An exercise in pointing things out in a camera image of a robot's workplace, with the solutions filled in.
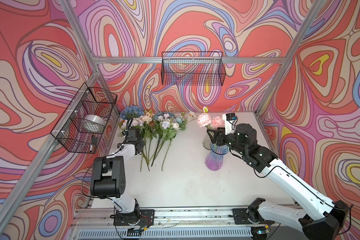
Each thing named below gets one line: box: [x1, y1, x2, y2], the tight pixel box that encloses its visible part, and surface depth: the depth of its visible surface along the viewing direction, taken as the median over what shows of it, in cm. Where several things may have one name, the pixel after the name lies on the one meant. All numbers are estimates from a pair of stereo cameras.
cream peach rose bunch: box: [139, 109, 155, 172], surface depth 105 cm
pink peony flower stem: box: [196, 106, 214, 137], surface depth 71 cm
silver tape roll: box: [80, 114, 106, 134], surface depth 74 cm
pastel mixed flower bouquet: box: [151, 111, 181, 171], surface depth 98 cm
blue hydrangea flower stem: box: [120, 105, 144, 121], surface depth 113 cm
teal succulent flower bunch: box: [154, 111, 188, 131], surface depth 96 cm
